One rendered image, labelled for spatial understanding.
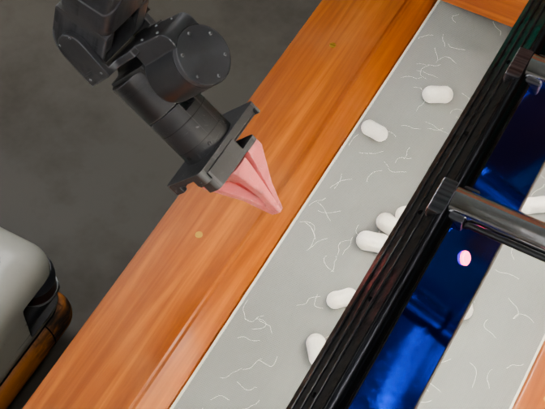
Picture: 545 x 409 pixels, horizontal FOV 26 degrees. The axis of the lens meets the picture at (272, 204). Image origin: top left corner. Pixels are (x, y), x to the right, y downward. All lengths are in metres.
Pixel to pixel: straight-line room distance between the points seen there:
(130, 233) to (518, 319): 1.09
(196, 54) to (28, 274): 0.88
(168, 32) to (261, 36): 1.46
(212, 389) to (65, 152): 1.19
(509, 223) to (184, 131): 0.38
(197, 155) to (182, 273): 0.17
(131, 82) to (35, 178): 1.21
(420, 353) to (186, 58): 0.35
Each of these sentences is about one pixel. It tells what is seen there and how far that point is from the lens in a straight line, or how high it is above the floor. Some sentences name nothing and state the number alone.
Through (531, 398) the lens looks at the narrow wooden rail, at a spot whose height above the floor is 0.76.
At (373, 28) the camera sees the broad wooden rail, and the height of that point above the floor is 0.76.
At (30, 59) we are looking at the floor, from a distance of 2.50.
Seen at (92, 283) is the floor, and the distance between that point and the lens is 2.16.
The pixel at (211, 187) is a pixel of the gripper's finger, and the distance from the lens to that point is 1.11.
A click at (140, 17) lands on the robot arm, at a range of 1.12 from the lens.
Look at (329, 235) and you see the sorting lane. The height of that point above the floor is 0.74.
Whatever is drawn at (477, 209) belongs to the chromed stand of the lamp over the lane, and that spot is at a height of 1.12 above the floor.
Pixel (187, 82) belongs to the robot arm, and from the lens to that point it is 1.05.
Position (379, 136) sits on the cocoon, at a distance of 1.37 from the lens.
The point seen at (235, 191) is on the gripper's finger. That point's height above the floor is 0.87.
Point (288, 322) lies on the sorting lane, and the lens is 1.24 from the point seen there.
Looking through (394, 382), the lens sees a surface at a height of 1.09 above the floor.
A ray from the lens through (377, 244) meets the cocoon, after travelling 1.28.
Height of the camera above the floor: 1.83
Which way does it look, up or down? 55 degrees down
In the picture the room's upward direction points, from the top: straight up
